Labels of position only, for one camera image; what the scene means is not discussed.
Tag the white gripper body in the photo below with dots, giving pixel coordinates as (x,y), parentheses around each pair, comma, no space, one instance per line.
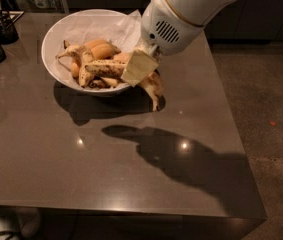
(167,29)

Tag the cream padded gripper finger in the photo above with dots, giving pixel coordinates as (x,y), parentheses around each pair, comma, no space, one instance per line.
(139,66)

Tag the large spotted banana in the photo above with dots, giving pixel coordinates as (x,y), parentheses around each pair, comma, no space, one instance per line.
(150,82)

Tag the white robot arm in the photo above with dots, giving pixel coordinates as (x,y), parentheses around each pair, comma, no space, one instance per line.
(196,12)

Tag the small banana front centre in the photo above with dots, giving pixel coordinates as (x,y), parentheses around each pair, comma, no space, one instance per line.
(105,51)

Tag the dark overripe banana bottom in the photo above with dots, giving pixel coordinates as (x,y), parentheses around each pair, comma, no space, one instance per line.
(97,84)

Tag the small banana front right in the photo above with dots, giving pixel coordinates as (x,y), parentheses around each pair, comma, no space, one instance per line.
(94,43)

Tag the white bowl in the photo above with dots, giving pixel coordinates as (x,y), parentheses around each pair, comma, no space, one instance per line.
(74,28)

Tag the long spotted banana left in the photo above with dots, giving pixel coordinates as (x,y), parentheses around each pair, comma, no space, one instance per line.
(82,55)

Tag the small orange banana left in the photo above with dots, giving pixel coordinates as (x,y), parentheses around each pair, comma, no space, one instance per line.
(75,68)

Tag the white paper liner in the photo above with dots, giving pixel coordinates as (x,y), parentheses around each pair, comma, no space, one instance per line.
(103,26)

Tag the orange crumb on floor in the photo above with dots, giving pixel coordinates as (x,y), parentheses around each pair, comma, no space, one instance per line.
(272,123)

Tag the black wire utensil holder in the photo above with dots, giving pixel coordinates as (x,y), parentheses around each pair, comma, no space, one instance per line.
(8,32)

